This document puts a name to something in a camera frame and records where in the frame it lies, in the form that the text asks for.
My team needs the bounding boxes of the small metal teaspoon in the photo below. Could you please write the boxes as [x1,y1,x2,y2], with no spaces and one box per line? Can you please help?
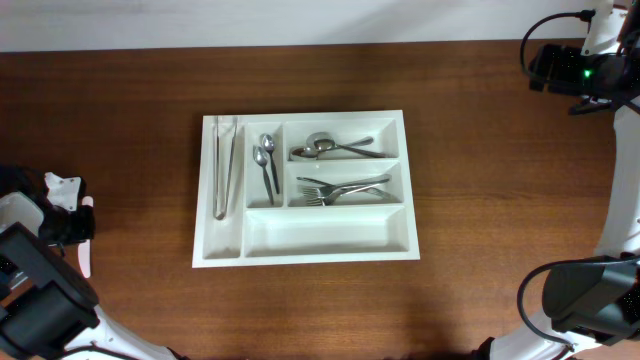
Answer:
[260,133,280,194]
[253,146,274,205]

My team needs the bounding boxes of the metal fork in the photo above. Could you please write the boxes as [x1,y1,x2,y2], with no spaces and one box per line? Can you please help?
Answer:
[345,186,394,200]
[299,185,389,206]
[300,174,392,200]

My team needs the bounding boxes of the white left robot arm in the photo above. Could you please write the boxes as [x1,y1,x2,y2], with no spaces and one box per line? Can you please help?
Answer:
[1,165,180,360]

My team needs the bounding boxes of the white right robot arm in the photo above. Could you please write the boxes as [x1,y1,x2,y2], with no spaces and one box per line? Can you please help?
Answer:
[471,0,639,359]

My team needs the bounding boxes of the white plastic knife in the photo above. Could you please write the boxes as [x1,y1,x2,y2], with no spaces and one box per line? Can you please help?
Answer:
[77,196,94,279]

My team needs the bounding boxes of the large metal spoon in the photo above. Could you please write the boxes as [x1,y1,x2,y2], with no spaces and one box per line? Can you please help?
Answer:
[289,136,374,161]

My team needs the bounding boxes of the white cutlery tray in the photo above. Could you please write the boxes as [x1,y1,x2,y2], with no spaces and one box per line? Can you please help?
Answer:
[192,110,420,268]

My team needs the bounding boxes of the long metal tongs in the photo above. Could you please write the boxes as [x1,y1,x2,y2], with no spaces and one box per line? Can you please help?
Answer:
[213,116,239,220]

